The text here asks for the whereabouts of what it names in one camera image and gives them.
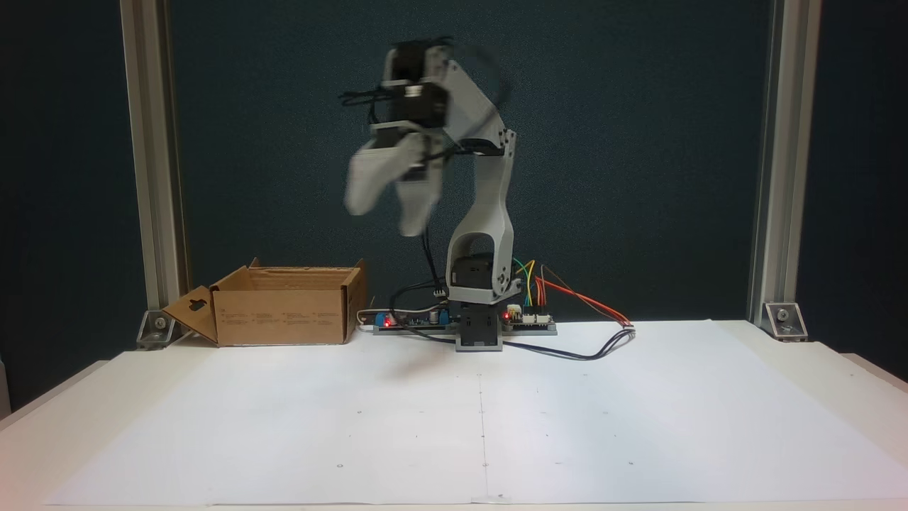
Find aluminium frame post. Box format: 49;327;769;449
119;0;191;314
747;0;824;326

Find metal corner bracket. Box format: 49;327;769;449
763;302;809;343
137;309;177;351

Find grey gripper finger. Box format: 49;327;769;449
344;137;412;217
396;158;445;239

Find brown cardboard box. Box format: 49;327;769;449
162;258;368;348

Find orange red wire bundle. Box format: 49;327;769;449
536;266;635;329

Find controller circuit board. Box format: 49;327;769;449
502;304;558;336

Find coloured jumper wires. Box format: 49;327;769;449
512;259;547;317

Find blue circuit board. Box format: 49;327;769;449
375;307;458;336

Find black cable with white connector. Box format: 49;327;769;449
387;326;637;362

